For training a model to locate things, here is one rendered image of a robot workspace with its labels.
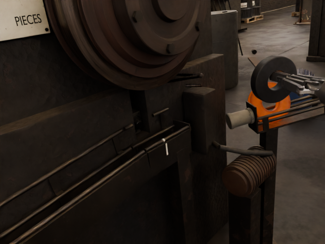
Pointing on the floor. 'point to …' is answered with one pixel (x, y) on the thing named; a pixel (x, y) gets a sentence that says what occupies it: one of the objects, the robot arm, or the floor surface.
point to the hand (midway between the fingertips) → (279, 77)
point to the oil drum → (226, 43)
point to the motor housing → (246, 195)
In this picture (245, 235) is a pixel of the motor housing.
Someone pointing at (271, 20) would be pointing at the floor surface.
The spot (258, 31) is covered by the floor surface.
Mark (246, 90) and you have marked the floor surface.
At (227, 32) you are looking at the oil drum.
